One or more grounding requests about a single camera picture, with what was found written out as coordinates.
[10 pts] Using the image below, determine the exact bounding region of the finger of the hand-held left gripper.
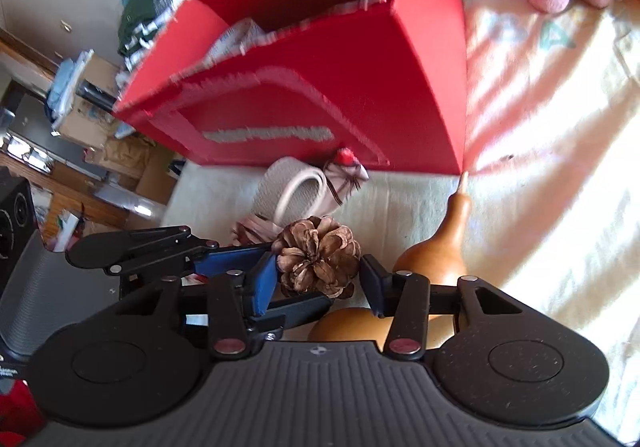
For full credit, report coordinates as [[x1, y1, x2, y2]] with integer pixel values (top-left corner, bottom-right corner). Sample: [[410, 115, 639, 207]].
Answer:
[[247, 291, 332, 343], [65, 226, 275, 278]]

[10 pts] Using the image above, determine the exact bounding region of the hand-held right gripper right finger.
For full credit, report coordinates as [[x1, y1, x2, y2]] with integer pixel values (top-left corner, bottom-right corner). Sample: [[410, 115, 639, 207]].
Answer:
[[360, 254, 523, 362]]

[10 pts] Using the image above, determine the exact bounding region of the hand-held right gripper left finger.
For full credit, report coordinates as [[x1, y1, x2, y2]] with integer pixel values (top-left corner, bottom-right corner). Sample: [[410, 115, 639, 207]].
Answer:
[[116, 252, 279, 362]]

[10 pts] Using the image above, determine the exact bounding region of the brown pine cone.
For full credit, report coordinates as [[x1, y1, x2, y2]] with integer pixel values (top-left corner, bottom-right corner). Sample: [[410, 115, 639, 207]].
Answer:
[[272, 216, 362, 299]]

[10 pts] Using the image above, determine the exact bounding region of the brown gourd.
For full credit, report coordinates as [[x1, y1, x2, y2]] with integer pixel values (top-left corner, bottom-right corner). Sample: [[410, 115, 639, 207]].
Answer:
[[307, 172, 473, 353]]

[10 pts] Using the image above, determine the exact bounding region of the beige leather belt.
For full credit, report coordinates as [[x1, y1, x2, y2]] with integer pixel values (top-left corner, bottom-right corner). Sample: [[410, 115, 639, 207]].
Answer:
[[252, 157, 333, 228]]

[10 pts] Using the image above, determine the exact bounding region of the small white patterned pouch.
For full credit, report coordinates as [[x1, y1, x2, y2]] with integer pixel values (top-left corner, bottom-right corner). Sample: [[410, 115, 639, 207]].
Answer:
[[322, 147, 370, 207]]

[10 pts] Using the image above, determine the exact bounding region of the red cardboard box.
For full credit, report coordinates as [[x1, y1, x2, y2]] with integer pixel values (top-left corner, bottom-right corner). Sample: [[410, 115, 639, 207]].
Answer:
[[112, 0, 468, 176]]

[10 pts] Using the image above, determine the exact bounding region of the wooden cabinet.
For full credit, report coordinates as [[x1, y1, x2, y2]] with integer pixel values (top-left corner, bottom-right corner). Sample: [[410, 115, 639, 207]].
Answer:
[[0, 27, 126, 238]]

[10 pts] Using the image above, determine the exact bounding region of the red cloth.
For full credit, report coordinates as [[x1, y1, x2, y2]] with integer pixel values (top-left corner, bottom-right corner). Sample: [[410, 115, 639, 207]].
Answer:
[[0, 379, 47, 447]]

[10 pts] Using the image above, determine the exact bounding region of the light blue folded cloth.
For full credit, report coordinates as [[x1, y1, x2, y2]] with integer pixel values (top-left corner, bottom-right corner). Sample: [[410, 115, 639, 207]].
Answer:
[[47, 50, 93, 128]]

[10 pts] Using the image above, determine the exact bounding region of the stack of folded clothes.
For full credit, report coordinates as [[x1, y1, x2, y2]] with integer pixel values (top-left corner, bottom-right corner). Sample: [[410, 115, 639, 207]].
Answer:
[[116, 0, 206, 73]]

